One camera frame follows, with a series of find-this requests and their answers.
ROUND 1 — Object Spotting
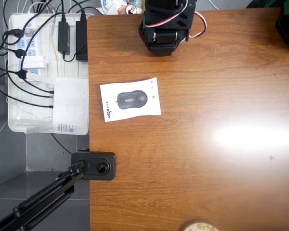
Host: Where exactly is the orange white mouse box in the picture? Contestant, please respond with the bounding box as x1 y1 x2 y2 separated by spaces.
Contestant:
100 77 162 123

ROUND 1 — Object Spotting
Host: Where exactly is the drink can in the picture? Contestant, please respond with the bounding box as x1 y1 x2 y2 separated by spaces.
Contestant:
125 4 138 15

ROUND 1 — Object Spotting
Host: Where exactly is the wide black power adapter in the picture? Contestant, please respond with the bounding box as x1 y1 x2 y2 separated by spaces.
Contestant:
75 20 89 62

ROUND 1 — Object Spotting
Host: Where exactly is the slim black power adapter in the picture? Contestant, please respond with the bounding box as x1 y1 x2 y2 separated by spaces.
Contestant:
57 21 71 54

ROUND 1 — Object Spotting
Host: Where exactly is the white plastic tray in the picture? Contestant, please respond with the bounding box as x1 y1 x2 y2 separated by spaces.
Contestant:
8 13 91 133

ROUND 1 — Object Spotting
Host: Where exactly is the white power strip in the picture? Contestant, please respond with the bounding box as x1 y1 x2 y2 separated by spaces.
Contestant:
12 17 43 78

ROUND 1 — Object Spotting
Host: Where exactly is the white router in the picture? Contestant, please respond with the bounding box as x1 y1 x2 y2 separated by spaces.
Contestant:
26 77 90 134

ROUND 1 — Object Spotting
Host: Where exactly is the white plug charger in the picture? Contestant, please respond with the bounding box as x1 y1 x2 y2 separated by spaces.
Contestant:
22 55 45 71

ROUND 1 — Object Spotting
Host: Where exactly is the black desk clamp base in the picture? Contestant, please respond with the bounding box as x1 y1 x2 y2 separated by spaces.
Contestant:
71 151 117 181

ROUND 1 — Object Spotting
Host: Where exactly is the round wooden coaster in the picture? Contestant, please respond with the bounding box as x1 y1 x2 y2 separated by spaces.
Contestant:
182 219 219 231

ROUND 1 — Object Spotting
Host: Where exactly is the yellow thin cable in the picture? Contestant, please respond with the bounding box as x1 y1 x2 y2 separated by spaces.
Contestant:
51 33 60 77

